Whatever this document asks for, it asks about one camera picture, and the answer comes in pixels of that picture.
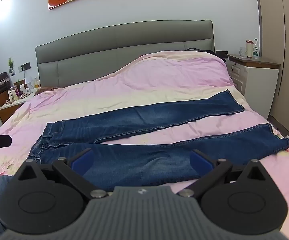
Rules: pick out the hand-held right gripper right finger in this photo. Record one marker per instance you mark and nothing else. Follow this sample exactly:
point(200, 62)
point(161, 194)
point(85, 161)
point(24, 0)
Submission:
point(200, 162)

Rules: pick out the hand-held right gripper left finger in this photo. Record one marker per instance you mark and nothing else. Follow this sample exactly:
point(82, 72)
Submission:
point(82, 162)

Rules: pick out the blue denim pants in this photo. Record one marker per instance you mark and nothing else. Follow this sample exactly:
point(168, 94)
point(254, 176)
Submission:
point(134, 140)

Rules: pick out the white dressing table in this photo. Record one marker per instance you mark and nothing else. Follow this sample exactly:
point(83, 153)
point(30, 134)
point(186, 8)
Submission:
point(14, 103)

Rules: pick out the white cosmetic bottle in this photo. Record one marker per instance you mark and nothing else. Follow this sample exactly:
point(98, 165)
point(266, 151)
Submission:
point(11, 95)

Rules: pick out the white table lamp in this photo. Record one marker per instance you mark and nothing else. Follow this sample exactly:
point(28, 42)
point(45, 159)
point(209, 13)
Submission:
point(29, 82)

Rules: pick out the brown pillow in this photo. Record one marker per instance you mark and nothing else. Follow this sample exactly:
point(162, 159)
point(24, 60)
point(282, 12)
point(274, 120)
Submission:
point(45, 89)

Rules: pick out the small potted plant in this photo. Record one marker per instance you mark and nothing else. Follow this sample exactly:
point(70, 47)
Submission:
point(10, 66)

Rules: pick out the pink and cream blanket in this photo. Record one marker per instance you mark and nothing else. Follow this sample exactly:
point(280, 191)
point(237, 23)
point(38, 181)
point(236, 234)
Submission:
point(124, 90)

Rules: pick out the white nightstand with brown top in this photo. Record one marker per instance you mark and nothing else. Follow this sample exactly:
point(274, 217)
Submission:
point(257, 80)

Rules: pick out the clear glass cup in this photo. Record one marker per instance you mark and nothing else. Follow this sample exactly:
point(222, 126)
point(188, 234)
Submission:
point(242, 52)

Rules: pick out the grey padded bed headboard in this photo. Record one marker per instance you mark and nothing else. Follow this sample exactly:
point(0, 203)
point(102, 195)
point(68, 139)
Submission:
point(114, 45)

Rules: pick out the tumbler with red lid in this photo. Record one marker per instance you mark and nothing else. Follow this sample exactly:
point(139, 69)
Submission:
point(249, 50)

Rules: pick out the clear bottle with green label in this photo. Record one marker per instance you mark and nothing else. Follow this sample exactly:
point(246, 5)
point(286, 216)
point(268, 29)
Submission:
point(255, 49)

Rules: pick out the beige wardrobe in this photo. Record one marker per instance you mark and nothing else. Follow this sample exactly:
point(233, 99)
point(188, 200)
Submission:
point(284, 55)

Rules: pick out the black wall socket panel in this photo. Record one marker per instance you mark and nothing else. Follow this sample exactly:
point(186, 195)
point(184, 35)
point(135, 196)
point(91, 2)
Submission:
point(24, 66)

